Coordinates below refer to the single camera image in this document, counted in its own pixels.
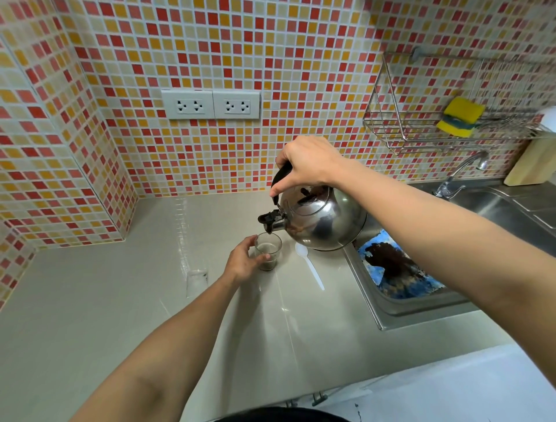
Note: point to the person's right hand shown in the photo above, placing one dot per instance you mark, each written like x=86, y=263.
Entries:
x=312, y=163

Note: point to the person's left hand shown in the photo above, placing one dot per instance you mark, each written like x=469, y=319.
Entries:
x=238, y=264

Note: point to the person's right thumb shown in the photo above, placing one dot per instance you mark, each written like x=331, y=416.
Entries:
x=283, y=183

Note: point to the person's left thumb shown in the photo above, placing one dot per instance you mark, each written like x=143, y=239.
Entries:
x=247, y=243

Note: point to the small clear drinking glass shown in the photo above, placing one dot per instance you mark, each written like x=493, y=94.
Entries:
x=269, y=250

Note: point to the person's left forearm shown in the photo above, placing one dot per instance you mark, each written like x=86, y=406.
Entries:
x=169, y=352

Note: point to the person's right forearm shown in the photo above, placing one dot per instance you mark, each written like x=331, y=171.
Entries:
x=443, y=239

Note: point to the clear plastic sachet wrapper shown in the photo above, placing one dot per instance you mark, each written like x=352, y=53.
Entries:
x=197, y=282

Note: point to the white plastic spoon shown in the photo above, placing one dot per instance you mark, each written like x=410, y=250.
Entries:
x=310, y=263

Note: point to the stained blue cloth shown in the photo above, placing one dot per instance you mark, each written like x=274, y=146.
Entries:
x=393, y=265

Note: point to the chrome sink faucet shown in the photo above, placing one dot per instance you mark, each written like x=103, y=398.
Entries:
x=456, y=171

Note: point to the person's black shirt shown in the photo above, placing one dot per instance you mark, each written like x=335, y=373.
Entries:
x=282, y=416

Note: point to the yellow green dish sponge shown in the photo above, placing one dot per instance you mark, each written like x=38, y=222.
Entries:
x=464, y=111

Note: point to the stainless steel sink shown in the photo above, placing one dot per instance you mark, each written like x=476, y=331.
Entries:
x=499, y=208

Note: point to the wooden cutting board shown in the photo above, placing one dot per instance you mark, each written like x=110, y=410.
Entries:
x=532, y=163

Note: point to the white round container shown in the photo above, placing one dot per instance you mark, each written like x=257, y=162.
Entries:
x=549, y=119

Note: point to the grey double wall socket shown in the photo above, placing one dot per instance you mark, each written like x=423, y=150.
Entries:
x=187, y=105
x=237, y=105

